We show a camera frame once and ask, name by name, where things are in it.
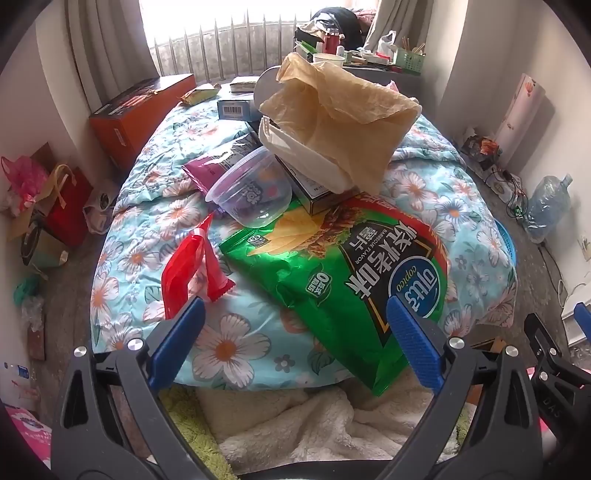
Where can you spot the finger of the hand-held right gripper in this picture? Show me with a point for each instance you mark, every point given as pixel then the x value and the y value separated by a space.
pixel 583 314
pixel 541 334

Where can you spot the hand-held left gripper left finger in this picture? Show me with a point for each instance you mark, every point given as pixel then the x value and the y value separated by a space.
pixel 178 337

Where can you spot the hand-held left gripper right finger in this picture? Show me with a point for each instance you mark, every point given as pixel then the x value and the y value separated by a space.
pixel 415 341

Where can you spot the green chip bag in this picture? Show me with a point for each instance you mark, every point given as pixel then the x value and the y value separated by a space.
pixel 323 277

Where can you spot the black and silver box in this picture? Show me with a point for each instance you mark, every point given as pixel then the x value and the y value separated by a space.
pixel 318 201

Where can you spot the white dispenser base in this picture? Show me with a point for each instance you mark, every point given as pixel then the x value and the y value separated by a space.
pixel 572 334

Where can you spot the red clear snack wrapper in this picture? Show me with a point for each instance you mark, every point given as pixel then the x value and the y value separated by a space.
pixel 184 267

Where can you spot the green shaggy mat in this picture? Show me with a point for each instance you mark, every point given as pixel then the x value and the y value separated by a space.
pixel 184 410

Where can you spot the floral quilted blanket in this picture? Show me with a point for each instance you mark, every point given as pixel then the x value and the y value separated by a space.
pixel 138 258

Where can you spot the large clear water jug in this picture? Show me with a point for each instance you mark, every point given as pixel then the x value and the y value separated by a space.
pixel 547 207

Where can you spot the white fluffy blanket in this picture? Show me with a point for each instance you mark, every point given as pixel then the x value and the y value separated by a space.
pixel 314 429

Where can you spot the green plastic bag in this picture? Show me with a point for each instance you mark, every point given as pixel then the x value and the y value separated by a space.
pixel 27 290

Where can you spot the clear plastic container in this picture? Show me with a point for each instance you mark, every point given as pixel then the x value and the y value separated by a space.
pixel 249 194

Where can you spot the red gift bag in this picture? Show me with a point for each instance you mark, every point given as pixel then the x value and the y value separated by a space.
pixel 69 212

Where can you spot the magenta snack bag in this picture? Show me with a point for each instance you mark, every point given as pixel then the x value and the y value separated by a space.
pixel 203 168

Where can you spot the white balloon print roll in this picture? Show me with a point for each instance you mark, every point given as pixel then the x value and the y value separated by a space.
pixel 519 120

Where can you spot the orange cardboard box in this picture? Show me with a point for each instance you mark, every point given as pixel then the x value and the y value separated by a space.
pixel 134 124

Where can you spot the pink plastic bag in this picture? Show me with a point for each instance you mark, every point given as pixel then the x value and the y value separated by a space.
pixel 21 182

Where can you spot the blue barcode box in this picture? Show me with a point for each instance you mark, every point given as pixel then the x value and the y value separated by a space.
pixel 235 109

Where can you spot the yellow snack packet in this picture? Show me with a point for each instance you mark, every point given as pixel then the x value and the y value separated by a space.
pixel 198 94

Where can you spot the brown greasy paper bag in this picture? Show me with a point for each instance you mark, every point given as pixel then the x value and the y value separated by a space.
pixel 341 101

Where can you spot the translucent round lid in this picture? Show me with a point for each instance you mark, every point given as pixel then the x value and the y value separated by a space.
pixel 265 90

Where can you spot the grey cabinet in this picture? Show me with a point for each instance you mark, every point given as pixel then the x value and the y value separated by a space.
pixel 392 79

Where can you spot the green plastic basket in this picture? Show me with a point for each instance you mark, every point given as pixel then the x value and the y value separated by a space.
pixel 408 61

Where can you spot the metal balcony railing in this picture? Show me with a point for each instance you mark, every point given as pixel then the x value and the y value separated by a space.
pixel 221 50

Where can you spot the white plastic bag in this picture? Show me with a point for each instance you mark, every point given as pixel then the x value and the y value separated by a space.
pixel 387 44

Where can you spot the beige curtain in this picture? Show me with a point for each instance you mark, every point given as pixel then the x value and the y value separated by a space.
pixel 406 18
pixel 111 41

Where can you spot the red thermos bottle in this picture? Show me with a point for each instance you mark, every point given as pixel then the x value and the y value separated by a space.
pixel 332 41

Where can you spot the black bag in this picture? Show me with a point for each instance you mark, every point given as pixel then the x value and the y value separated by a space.
pixel 337 21

